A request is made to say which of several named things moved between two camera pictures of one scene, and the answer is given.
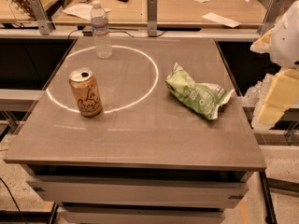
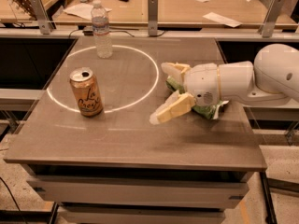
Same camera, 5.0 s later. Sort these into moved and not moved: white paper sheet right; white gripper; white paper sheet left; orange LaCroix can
Moved: white gripper
Not moved: white paper sheet right; orange LaCroix can; white paper sheet left
